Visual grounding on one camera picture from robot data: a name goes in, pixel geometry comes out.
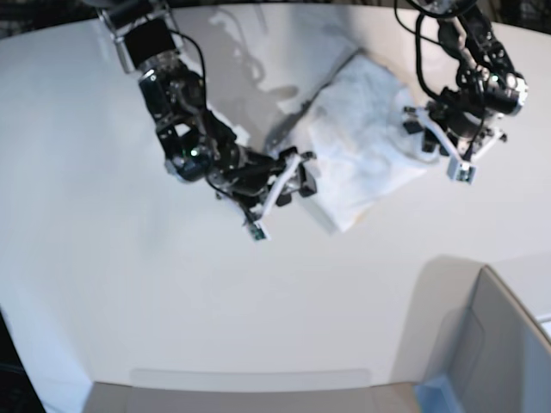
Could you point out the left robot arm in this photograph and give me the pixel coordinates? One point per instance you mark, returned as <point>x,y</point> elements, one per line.
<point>487,82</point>

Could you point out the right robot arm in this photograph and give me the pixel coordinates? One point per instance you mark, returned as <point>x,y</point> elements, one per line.
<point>197,145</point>

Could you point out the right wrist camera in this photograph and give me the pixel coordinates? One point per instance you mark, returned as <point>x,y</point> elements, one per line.
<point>257,231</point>

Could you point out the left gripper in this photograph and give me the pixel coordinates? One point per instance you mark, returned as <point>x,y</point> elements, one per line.
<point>438,131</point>

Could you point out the grey cardboard box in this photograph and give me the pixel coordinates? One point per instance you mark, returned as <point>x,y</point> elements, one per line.
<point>490,355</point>

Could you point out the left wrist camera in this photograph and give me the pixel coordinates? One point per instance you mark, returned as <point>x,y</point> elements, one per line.
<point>461,171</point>

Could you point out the white printed t-shirt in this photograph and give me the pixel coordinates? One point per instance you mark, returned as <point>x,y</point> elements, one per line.
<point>354,126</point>

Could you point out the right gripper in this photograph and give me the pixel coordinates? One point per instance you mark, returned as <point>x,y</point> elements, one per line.
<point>257,183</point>

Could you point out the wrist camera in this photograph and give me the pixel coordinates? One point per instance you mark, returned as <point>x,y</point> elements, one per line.
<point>461,171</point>
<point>257,231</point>

